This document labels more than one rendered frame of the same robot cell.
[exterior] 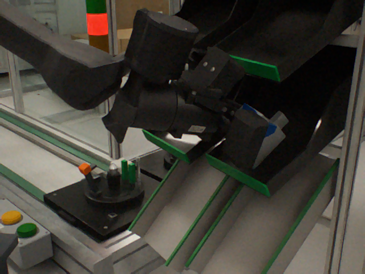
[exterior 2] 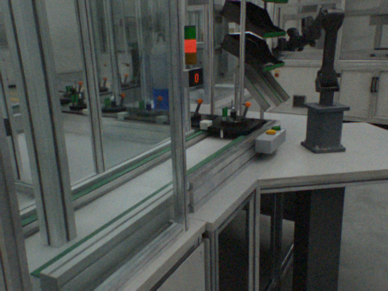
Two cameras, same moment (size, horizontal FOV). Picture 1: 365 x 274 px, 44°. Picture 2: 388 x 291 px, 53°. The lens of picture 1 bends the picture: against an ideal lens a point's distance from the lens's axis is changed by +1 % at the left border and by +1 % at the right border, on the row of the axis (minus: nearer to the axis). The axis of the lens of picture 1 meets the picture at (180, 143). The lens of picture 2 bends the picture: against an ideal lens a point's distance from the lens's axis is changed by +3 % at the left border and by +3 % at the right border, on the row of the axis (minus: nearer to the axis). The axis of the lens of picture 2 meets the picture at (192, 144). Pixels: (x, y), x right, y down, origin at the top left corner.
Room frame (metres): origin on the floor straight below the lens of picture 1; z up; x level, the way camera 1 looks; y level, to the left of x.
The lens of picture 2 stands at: (1.59, 1.83, 1.41)
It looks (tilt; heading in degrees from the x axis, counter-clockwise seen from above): 17 degrees down; 255
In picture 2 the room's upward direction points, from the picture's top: 2 degrees counter-clockwise
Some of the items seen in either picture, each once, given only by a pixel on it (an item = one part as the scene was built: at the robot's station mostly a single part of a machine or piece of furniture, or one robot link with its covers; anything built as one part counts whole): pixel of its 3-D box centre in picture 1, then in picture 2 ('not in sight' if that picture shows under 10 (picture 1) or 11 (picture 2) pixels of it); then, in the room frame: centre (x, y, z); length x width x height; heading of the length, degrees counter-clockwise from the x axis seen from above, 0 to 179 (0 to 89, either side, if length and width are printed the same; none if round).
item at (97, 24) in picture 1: (97, 23); (190, 46); (1.15, 0.21, 1.33); 0.05 x 0.05 x 0.05
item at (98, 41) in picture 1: (98, 44); (190, 58); (1.15, 0.21, 1.28); 0.05 x 0.05 x 0.05
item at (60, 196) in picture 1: (114, 197); (233, 124); (0.93, 0.16, 0.96); 0.24 x 0.24 x 0.02; 45
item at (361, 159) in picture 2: not in sight; (316, 147); (0.57, 0.30, 0.84); 0.90 x 0.70 x 0.03; 174
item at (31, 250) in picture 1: (13, 230); (270, 139); (0.84, 0.37, 0.93); 0.21 x 0.07 x 0.06; 45
